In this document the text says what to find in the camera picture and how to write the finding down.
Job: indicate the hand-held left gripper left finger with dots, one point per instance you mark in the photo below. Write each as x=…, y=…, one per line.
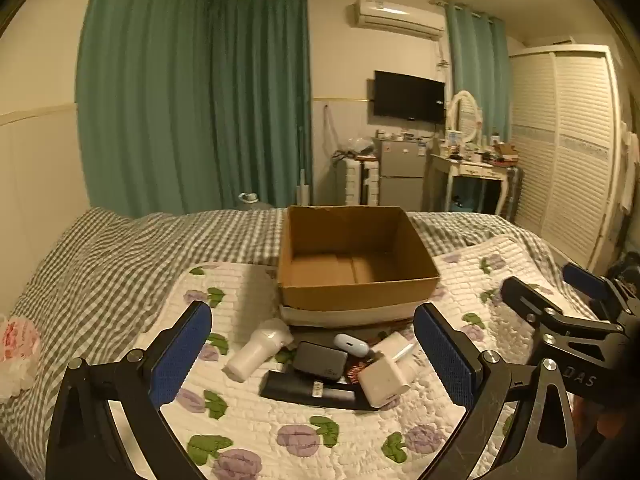
x=182, y=355

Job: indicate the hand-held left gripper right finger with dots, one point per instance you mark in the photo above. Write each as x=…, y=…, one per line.
x=445, y=355

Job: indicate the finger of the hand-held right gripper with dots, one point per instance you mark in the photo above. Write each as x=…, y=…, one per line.
x=535, y=305
x=582, y=280

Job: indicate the white charger adapter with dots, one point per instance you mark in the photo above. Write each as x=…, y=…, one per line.
x=385, y=380

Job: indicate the white handheld fan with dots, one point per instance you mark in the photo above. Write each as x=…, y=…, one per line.
x=255, y=352

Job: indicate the white earbuds case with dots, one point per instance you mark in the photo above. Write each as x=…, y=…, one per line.
x=350, y=345

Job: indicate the black power bank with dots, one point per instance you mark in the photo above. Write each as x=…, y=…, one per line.
x=320, y=360

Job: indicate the brown cardboard box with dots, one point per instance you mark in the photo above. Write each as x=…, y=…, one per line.
x=350, y=260

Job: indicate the white board under box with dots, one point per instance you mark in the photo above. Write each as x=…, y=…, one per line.
x=340, y=317

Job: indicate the grey gingham bedsheet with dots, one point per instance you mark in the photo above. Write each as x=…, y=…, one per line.
x=110, y=270

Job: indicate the dark suitcase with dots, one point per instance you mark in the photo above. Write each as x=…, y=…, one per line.
x=515, y=190

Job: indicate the blue basket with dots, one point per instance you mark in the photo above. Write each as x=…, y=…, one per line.
x=466, y=204

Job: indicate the white hanging towel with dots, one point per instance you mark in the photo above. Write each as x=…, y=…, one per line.
x=630, y=165

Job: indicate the white louvered wardrobe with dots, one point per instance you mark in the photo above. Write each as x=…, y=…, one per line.
x=565, y=150

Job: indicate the floral quilted blanket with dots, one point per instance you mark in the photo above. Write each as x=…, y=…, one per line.
x=300, y=440

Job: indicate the white dressing table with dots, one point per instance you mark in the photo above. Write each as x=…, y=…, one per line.
x=470, y=170

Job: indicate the red and white plastic bag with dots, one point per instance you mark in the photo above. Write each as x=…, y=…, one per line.
x=15, y=355

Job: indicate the clear water jug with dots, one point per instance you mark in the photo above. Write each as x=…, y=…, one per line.
x=255, y=201

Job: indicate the silver small fridge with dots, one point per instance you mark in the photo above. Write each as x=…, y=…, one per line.
x=402, y=170

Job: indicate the white suitcase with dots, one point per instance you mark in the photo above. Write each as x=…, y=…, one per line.
x=355, y=180

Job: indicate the white oval mirror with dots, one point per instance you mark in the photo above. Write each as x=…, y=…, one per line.
x=466, y=115

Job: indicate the white mop pole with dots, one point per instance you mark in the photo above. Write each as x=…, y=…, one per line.
x=304, y=180

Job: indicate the clear plastic bag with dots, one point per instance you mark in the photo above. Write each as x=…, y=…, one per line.
x=361, y=146

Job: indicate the narrow light green curtain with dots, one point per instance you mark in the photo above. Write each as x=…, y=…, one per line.
x=477, y=70

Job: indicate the wide green curtain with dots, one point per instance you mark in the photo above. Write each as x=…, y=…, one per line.
x=145, y=100

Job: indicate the green corner curtain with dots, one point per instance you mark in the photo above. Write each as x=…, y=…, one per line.
x=260, y=100

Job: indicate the white air conditioner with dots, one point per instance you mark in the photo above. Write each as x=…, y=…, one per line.
x=395, y=17

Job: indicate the black wall television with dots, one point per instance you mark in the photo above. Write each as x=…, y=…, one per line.
x=409, y=96

